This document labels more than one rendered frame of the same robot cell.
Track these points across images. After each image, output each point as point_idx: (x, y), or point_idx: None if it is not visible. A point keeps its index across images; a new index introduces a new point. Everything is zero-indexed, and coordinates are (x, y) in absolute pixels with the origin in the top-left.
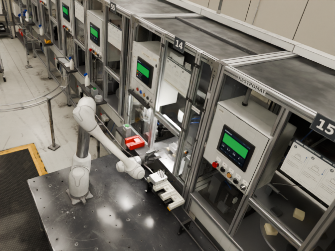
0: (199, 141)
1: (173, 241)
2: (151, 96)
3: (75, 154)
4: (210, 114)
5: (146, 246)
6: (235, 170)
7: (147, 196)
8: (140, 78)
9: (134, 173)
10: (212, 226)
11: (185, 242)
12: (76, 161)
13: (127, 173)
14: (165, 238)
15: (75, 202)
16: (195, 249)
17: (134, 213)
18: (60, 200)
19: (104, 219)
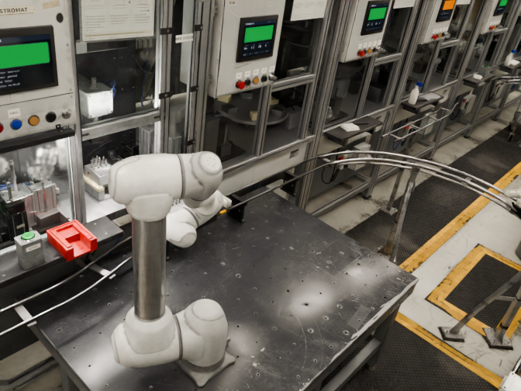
0: (200, 83)
1: (255, 226)
2: (64, 102)
3: (153, 323)
4: (211, 25)
5: (276, 251)
6: (260, 66)
7: (180, 257)
8: (13, 85)
9: (221, 199)
10: (228, 184)
11: (252, 216)
12: (170, 323)
13: (210, 216)
14: (254, 234)
15: (229, 354)
16: (259, 209)
17: (222, 269)
18: (231, 388)
19: (249, 304)
